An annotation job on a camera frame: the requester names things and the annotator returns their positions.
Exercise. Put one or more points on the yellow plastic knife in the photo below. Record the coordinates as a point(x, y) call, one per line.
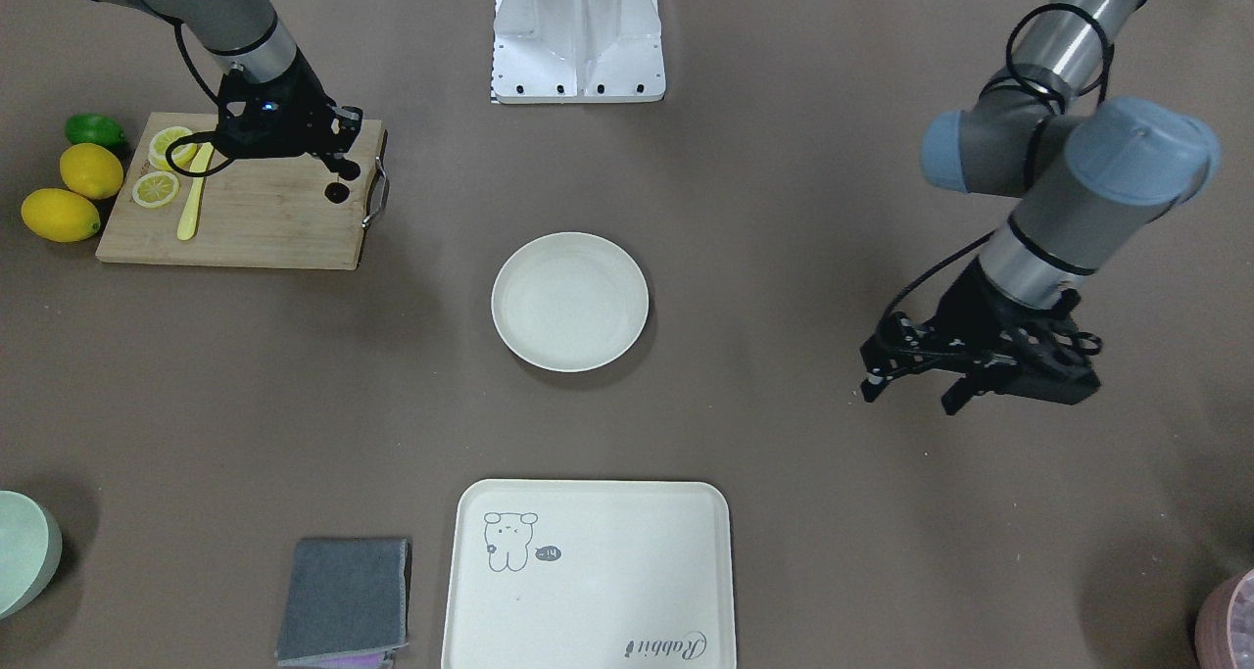
point(188, 222)

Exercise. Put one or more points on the white pillar mount base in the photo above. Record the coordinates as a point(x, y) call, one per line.
point(577, 52)

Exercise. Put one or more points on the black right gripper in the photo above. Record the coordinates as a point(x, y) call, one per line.
point(296, 105)

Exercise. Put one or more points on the mint green bowl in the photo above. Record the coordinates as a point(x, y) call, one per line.
point(31, 547)

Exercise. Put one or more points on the lemon slice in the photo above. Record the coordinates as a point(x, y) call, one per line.
point(183, 154)
point(155, 189)

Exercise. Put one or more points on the dark red cherry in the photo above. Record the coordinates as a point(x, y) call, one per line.
point(337, 192)
point(349, 170)

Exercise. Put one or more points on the grey folded cloth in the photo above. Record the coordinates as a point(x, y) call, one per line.
point(347, 603)

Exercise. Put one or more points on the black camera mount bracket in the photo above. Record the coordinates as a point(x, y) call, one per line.
point(896, 332)

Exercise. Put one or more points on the yellow lemon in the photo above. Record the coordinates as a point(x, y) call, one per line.
point(92, 171)
point(60, 215)

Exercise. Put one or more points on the green lime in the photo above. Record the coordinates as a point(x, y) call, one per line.
point(93, 128)

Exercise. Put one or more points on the cream rabbit tray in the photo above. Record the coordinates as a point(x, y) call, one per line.
point(591, 574)

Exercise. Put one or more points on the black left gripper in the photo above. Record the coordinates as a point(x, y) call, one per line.
point(970, 309)

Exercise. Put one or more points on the pink bowl with ice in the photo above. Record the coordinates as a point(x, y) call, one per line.
point(1223, 633)

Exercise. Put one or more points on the white round plate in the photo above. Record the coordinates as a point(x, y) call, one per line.
point(570, 301)

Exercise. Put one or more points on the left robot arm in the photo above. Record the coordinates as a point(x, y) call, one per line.
point(1087, 171)

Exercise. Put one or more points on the wooden cutting board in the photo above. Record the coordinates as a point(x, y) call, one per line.
point(255, 213)

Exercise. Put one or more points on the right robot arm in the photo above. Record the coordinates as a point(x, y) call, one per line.
point(242, 35)

